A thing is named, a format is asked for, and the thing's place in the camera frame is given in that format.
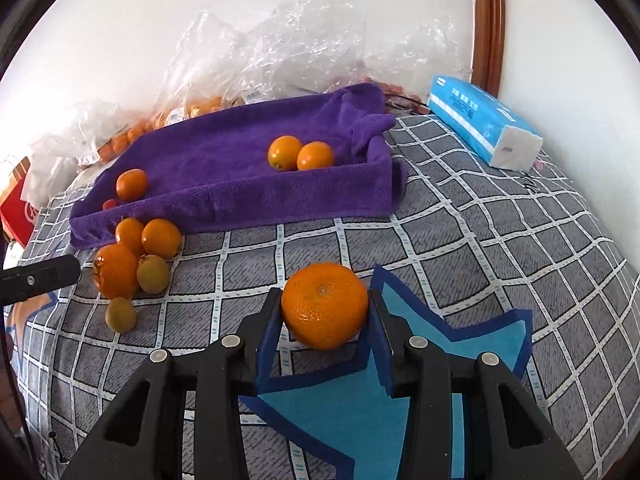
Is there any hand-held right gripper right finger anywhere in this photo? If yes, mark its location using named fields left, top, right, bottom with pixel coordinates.
left=367, top=287, right=586, bottom=480

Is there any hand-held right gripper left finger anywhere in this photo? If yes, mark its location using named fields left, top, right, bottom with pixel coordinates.
left=60, top=287, right=286, bottom=480

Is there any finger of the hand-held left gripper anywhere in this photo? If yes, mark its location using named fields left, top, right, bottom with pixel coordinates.
left=0, top=255, right=81, bottom=306

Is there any large orange mandarin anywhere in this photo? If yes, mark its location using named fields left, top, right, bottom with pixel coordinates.
left=280, top=262, right=370, bottom=351

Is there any small yellow-green mandarin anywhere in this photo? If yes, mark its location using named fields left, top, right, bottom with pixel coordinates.
left=105, top=297, right=137, bottom=333

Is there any purple towel covered tray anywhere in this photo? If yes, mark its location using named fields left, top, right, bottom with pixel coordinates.
left=69, top=82, right=410, bottom=251

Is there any red paper bag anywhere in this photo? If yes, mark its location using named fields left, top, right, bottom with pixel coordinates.
left=0, top=180, right=36, bottom=248

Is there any grey checked star blanket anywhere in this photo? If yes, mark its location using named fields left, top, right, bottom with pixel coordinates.
left=5, top=112, right=640, bottom=480

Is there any pile of small bagged mandarins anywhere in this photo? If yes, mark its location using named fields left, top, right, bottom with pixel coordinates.
left=95, top=117, right=156, bottom=163

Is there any crumpled translucent plastic bag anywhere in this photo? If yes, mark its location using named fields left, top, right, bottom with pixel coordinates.
left=30, top=100, right=156, bottom=166

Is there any pile of bagged oranges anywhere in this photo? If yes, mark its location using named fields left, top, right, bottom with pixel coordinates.
left=185, top=95, right=226, bottom=118

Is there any blue tissue pack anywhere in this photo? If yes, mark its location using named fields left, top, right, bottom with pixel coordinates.
left=426, top=75, right=545, bottom=169

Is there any clear plastic bag white label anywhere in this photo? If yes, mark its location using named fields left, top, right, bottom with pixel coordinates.
left=160, top=10, right=261, bottom=121

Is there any large clear plastic bag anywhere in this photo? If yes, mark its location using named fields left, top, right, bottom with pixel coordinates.
left=240, top=0, right=371, bottom=106

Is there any brown wooden door frame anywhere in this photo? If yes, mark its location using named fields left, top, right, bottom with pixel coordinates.
left=470, top=0, right=506, bottom=96

